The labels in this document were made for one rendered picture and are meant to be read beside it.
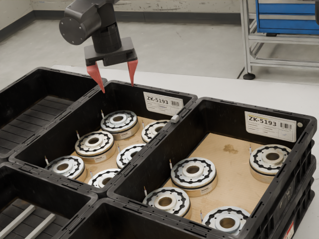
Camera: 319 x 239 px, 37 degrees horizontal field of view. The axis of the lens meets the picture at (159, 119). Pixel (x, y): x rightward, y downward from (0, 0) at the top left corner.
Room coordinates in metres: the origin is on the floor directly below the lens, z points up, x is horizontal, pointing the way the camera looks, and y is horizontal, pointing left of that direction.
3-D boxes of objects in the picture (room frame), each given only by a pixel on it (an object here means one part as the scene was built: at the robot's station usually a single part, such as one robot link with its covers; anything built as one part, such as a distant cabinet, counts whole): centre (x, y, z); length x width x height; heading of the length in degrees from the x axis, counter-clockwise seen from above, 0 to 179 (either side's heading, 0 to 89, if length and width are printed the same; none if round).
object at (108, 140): (1.01, 0.18, 0.86); 0.10 x 0.10 x 0.01
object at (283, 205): (0.78, -0.10, 0.87); 0.40 x 0.30 x 0.11; 140
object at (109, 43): (0.92, 0.08, 1.17); 0.10 x 0.07 x 0.07; 94
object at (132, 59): (0.92, 0.06, 1.10); 0.07 x 0.07 x 0.09; 4
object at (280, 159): (0.81, -0.23, 0.86); 0.05 x 0.05 x 0.01
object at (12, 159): (0.97, 0.13, 0.92); 0.40 x 0.30 x 0.02; 140
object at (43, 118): (1.16, 0.36, 0.87); 0.40 x 0.30 x 0.11; 140
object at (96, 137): (1.01, 0.18, 0.86); 0.05 x 0.05 x 0.01
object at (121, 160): (0.92, 0.07, 0.86); 0.10 x 0.10 x 0.01
